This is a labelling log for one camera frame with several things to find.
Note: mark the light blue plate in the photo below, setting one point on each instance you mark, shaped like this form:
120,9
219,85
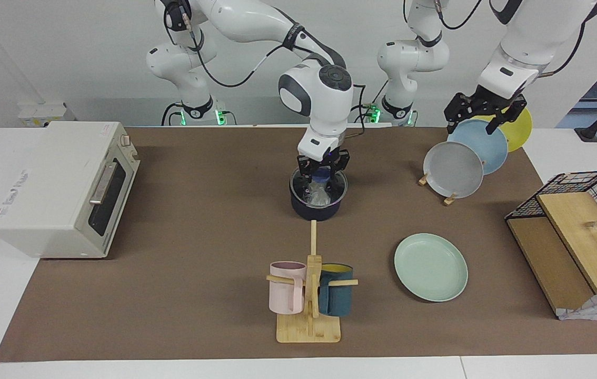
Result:
488,147

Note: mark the yellow plate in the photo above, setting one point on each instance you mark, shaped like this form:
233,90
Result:
519,131

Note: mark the white toaster oven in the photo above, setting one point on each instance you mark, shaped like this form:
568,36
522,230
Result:
46,200

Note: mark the wooden mug rack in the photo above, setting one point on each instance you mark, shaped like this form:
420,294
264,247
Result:
309,330

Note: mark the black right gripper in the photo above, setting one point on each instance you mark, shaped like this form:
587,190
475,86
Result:
325,159

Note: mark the mint green plate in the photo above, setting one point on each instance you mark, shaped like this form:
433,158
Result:
430,268

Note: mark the brown table mat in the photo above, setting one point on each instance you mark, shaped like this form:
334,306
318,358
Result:
198,295

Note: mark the glass lid with blue knob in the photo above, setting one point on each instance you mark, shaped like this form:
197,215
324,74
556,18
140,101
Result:
321,180

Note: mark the wooden plate rack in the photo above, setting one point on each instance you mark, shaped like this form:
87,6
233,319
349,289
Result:
449,200

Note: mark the dark blue saucepan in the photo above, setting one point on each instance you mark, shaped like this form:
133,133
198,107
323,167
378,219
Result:
317,213

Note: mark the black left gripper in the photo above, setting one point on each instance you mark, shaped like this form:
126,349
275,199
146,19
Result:
488,102

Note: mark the light wooden board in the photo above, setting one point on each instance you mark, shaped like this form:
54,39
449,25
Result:
572,221

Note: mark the grey plate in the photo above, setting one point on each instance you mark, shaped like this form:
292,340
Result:
454,169

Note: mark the dark wooden board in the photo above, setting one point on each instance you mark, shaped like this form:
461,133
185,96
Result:
546,258

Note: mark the white power strip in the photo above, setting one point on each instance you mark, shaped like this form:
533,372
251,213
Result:
40,113

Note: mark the teal mug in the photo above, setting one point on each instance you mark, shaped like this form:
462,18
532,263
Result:
336,300

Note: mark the pink mug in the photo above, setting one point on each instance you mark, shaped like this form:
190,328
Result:
284,295

